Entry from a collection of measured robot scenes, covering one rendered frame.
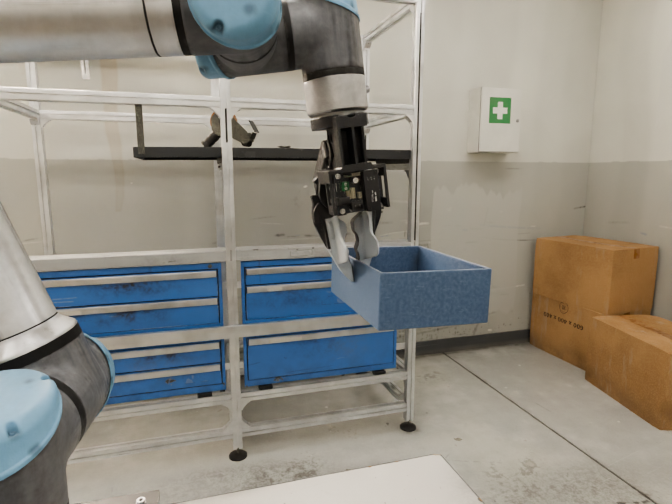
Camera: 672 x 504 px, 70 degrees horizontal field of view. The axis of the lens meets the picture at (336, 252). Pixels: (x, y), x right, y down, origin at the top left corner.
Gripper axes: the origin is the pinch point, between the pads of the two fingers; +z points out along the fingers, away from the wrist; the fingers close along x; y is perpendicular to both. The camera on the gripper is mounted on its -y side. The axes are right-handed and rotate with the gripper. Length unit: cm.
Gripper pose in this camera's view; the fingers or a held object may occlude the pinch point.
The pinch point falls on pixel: (353, 269)
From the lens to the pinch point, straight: 64.7
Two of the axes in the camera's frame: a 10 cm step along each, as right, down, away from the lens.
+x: 9.6, -1.7, 2.3
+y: 2.6, 1.6, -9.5
